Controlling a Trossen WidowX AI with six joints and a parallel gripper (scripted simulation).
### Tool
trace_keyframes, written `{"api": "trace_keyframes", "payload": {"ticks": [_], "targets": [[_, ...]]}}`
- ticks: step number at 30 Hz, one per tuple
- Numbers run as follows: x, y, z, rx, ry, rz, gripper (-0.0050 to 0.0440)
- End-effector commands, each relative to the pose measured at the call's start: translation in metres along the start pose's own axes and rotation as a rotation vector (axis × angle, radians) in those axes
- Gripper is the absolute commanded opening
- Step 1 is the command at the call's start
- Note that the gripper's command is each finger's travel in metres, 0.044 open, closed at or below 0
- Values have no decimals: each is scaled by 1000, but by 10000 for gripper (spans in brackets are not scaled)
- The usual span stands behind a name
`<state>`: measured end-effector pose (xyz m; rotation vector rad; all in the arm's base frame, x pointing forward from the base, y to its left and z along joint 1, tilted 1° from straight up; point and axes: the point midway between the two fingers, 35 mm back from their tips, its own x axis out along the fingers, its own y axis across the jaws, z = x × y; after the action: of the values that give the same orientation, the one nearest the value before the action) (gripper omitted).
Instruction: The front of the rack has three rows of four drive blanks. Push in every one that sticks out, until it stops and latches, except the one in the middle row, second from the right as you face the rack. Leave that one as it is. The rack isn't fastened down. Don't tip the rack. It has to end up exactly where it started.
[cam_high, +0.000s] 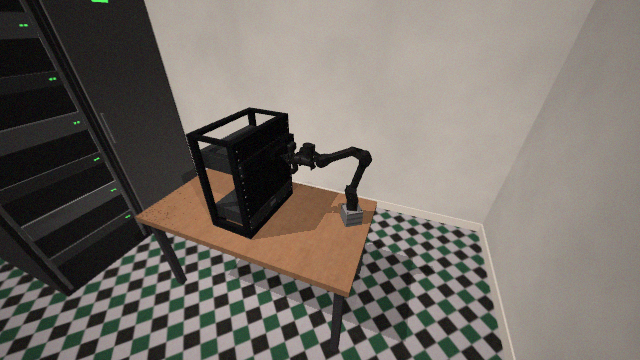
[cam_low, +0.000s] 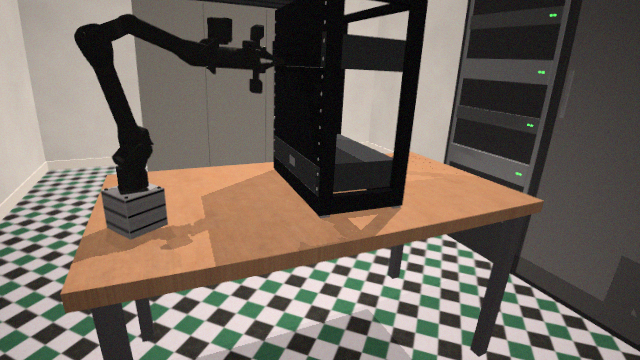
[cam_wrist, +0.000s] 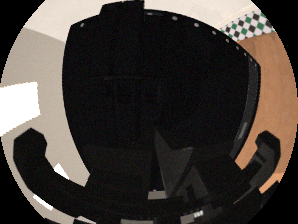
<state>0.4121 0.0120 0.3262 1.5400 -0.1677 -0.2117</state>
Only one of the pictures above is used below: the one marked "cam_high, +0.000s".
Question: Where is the black server rack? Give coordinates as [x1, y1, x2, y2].
[186, 107, 294, 240]

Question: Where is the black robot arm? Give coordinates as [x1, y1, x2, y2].
[297, 142, 372, 211]

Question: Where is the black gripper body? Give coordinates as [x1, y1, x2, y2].
[287, 141, 304, 174]

